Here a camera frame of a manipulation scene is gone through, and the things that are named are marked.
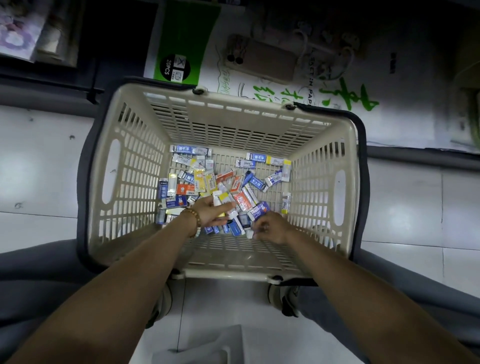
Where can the person's right hand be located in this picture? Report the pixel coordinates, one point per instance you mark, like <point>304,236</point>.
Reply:
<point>275,228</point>

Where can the person's left hand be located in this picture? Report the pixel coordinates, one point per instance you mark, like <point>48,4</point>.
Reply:
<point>208,213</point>

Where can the single yellow eraser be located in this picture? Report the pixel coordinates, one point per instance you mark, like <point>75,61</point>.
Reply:
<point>225,198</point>

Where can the pile of mixed packaged erasers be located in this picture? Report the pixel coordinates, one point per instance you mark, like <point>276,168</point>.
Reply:
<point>210,176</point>

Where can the beige plastic shopping basket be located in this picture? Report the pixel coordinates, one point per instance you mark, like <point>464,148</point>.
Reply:
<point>232,116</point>

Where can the person's left forearm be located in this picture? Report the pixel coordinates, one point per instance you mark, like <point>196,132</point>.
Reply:
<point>101,296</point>

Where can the person's right forearm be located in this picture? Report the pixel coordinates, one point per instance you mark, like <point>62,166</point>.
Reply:
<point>375,307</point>

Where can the person's right shoe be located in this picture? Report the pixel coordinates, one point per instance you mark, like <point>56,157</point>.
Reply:
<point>283,300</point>

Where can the person's shoe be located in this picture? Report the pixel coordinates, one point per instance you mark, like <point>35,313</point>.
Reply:
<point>283,300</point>
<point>163,303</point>

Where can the person's left shoe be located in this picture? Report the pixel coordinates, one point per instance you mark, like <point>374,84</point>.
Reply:
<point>163,303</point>

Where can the grey plastic stool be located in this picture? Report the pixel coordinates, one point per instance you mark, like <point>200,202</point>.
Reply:
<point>210,347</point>

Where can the green and white paper pack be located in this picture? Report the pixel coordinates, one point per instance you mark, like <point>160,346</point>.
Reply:
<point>187,33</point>

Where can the dark metal shelf unit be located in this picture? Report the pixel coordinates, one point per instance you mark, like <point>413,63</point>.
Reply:
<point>41,101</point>

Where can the purple cartoon cover book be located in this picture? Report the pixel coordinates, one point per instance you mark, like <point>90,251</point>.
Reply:
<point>18,33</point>

